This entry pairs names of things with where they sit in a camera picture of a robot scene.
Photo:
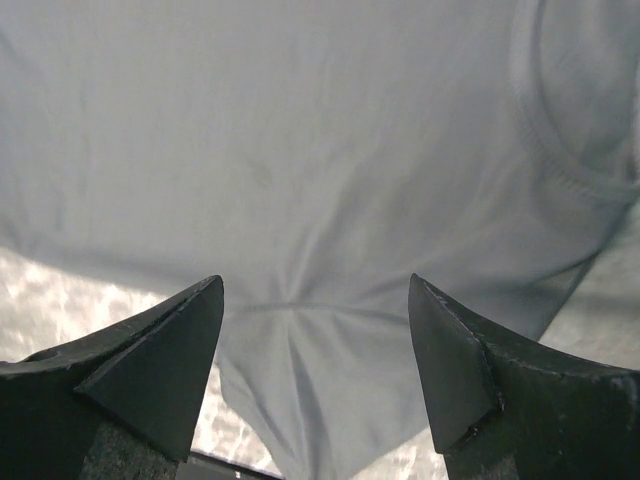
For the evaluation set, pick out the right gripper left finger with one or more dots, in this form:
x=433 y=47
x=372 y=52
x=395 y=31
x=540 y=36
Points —
x=120 y=403

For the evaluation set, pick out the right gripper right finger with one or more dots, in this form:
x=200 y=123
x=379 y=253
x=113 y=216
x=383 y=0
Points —
x=501 y=406

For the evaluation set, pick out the dark grey t shirt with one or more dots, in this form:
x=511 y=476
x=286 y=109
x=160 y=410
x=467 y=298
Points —
x=316 y=154

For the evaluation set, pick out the black base beam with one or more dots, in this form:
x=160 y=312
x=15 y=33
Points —
x=200 y=466

